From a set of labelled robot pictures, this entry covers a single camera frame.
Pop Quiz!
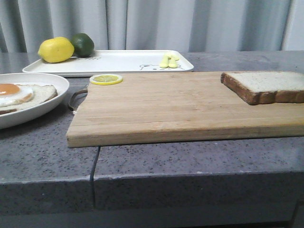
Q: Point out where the bread slice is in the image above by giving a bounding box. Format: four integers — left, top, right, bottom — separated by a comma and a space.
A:
220, 71, 304, 105
0, 84, 58, 115

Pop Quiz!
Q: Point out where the white round plate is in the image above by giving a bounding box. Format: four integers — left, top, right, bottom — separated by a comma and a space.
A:
0, 73, 69, 129

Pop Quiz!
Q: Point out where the white rectangular tray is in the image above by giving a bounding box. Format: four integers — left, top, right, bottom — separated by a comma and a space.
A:
23, 50, 194, 77

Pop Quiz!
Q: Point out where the wooden cutting board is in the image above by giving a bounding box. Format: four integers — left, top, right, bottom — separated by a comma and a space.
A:
66, 72, 304, 148

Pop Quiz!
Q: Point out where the left yellow-green small piece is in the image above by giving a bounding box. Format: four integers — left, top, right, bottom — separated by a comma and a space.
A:
159, 54, 171, 68

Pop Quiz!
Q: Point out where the yellow-green small piece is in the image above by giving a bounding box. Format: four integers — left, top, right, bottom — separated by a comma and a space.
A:
168, 54, 179, 68
159, 54, 171, 68

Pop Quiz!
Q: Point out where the right yellow-green small piece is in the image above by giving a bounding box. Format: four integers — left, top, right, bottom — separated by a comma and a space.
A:
168, 54, 179, 68

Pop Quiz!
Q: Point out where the lemon slice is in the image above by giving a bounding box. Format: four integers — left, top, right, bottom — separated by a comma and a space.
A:
89, 74, 123, 86

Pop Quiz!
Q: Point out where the green lime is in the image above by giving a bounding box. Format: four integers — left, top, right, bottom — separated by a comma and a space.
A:
70, 33, 95, 57

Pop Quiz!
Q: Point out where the grey curtain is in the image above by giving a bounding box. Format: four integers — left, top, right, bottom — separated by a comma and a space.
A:
0, 0, 304, 53

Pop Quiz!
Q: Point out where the yellow lemon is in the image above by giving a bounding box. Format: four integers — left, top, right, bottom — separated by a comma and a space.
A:
38, 37, 75, 63

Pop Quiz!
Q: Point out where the fried egg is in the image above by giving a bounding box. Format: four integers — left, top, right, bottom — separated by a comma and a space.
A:
0, 84, 34, 107

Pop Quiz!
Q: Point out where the metal cutting board handle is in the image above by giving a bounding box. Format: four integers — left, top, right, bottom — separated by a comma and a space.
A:
67, 85, 88, 114

